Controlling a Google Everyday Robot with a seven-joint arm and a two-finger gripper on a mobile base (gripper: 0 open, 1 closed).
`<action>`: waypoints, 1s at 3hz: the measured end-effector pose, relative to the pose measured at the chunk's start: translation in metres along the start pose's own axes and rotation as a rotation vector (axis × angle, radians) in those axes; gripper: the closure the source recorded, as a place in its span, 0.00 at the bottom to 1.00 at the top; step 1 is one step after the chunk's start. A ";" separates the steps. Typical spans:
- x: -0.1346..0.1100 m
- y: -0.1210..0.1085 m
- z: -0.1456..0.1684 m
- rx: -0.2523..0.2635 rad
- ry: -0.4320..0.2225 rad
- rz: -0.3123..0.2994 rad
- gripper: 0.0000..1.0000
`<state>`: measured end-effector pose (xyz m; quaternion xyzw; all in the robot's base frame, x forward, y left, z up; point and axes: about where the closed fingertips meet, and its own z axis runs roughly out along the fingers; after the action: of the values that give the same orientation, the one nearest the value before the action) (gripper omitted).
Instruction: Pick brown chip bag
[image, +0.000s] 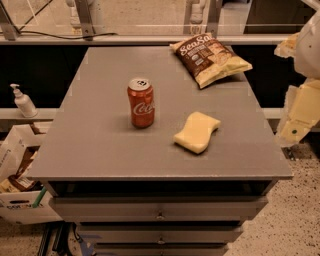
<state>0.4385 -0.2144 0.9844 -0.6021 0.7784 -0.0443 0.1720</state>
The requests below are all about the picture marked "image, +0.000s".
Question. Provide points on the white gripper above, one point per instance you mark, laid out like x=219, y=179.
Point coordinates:
x=309, y=53

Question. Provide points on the brown sea salt chip bag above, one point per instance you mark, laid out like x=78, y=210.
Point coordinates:
x=208, y=60

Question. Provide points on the yellow sponge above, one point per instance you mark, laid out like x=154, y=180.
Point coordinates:
x=196, y=133

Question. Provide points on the red cola can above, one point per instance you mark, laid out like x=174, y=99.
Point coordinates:
x=141, y=99

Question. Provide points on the grey drawer cabinet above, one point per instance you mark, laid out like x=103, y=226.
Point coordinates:
x=92, y=149

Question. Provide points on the top grey drawer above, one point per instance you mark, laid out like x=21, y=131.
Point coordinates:
x=82, y=210

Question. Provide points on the grey drawer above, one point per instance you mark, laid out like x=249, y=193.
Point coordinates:
x=82, y=210
x=200, y=233

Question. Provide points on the white pump bottle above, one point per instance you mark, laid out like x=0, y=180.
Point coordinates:
x=23, y=102

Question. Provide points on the green stick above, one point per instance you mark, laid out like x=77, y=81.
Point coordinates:
x=39, y=198

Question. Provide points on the white cardboard box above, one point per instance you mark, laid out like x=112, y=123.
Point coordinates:
x=17, y=191

